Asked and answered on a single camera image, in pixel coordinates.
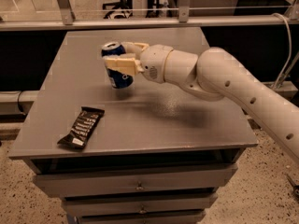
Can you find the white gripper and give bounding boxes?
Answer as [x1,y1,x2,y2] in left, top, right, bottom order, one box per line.
[104,42,174,84]

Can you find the blue pepsi can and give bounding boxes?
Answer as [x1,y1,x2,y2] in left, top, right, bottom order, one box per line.
[101,42,134,89]

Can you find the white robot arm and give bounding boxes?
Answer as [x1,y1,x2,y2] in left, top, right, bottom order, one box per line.
[101,42,299,162]

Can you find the grey metal railing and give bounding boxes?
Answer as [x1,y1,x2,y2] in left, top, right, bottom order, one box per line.
[0,0,298,31]

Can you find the grey drawer cabinet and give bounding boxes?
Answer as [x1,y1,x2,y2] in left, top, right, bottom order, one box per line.
[7,27,259,224]

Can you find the black snack bar wrapper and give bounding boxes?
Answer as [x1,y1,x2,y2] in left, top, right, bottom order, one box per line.
[57,106,105,149]

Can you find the top grey drawer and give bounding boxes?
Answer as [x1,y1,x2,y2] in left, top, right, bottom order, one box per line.
[34,164,237,198]

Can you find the grey drawer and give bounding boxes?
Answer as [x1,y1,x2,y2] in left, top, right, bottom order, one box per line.
[62,192,217,217]
[78,210,206,224]
[34,164,237,198]

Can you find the middle grey drawer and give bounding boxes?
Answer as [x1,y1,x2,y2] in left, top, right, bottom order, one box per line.
[62,192,217,217]

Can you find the bottom grey drawer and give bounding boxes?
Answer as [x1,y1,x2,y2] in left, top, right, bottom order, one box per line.
[78,210,206,224]

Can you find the white cable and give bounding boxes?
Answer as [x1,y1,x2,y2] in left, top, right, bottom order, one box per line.
[271,12,293,86]

